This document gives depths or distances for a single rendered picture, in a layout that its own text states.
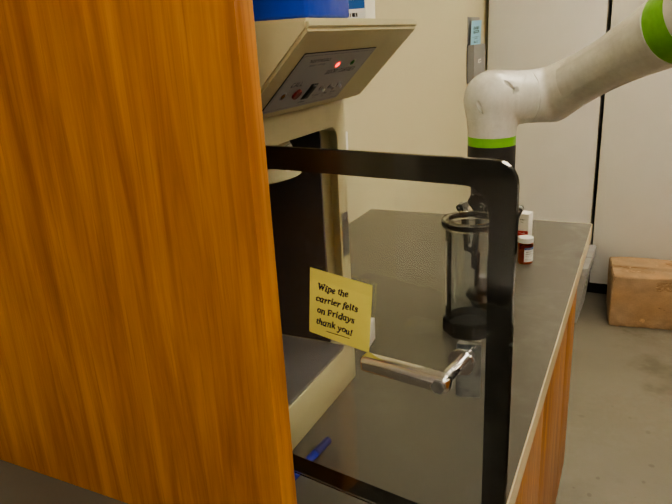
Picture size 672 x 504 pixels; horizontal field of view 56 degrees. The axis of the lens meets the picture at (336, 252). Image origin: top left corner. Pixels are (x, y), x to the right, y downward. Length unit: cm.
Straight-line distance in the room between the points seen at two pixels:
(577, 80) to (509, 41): 253
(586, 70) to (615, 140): 253
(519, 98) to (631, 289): 238
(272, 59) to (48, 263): 36
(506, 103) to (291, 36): 66
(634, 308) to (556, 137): 101
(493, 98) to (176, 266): 74
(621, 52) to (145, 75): 75
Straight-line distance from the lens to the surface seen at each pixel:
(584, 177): 375
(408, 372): 57
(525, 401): 105
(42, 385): 91
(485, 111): 122
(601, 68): 116
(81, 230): 74
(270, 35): 64
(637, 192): 376
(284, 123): 80
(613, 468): 255
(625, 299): 354
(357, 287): 63
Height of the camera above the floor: 149
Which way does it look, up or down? 19 degrees down
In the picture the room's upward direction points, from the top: 3 degrees counter-clockwise
